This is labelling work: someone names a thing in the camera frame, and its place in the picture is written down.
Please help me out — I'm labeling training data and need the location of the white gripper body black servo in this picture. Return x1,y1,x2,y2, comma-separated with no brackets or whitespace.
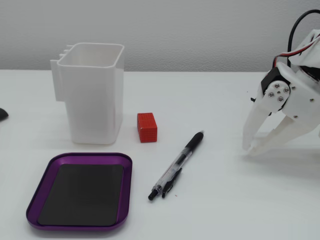
260,61,320,127

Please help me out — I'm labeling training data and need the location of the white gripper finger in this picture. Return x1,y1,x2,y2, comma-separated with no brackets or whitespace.
241,81,291,152
248,116,316,157

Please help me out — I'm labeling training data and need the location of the black clear retractable pen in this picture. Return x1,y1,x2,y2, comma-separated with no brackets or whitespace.
147,130,205,201

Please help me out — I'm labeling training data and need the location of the white plastic pen holder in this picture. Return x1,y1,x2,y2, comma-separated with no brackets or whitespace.
49,42,125,146

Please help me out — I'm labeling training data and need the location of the red perforated block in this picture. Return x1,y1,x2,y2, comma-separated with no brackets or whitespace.
136,112,158,144

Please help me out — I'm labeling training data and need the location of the black tray mat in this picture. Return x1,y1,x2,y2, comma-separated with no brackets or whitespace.
37,163,125,227

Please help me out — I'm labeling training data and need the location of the purple metal tray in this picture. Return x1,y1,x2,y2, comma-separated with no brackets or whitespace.
25,152,133,231

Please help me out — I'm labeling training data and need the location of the black cable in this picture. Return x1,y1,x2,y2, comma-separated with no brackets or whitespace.
287,8,320,67

